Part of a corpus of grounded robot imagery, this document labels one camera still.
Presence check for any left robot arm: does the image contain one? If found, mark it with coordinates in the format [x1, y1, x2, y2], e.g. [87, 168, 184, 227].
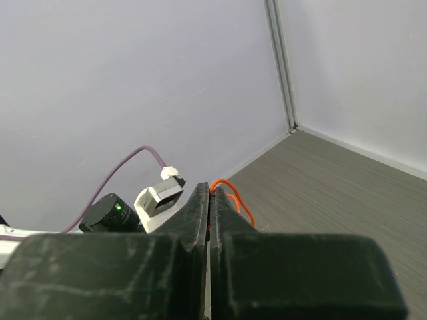
[1, 193, 145, 269]

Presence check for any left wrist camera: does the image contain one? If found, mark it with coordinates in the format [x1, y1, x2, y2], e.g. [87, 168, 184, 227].
[133, 166, 186, 233]

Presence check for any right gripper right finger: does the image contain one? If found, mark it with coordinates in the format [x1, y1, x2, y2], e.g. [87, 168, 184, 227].
[209, 188, 409, 319]

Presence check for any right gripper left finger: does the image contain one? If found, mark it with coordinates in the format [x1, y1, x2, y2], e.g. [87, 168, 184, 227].
[1, 183, 209, 319]

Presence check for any orange string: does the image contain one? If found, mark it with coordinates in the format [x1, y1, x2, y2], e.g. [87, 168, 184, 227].
[208, 179, 256, 231]

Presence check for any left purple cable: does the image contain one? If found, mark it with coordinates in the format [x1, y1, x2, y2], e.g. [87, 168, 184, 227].
[0, 145, 167, 241]

